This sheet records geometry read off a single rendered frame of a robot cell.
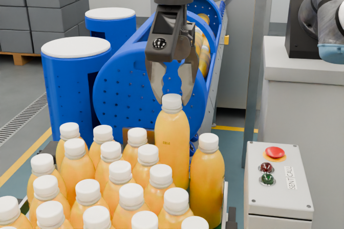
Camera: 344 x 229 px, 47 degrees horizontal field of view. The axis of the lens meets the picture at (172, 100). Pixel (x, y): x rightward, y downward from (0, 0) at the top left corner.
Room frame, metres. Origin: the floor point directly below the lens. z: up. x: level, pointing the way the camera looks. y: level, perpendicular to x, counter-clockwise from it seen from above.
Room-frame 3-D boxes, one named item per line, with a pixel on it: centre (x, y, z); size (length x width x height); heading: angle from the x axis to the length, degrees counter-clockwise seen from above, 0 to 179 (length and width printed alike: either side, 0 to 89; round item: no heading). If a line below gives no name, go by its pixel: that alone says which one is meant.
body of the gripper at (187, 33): (0.74, 0.00, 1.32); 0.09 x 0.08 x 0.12; 171
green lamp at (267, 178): (0.56, -0.16, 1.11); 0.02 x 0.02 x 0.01
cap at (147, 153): (0.65, 0.05, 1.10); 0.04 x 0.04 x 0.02
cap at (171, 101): (0.71, 0.00, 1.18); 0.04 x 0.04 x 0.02
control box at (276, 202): (0.59, -0.19, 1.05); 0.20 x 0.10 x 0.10; 171
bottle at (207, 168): (0.70, -0.07, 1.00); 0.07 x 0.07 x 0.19
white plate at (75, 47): (1.59, 0.39, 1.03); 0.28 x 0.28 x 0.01
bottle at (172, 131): (0.71, 0.00, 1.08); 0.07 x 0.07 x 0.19
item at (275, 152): (0.64, -0.19, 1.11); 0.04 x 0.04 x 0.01
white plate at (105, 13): (2.24, 0.35, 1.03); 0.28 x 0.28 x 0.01
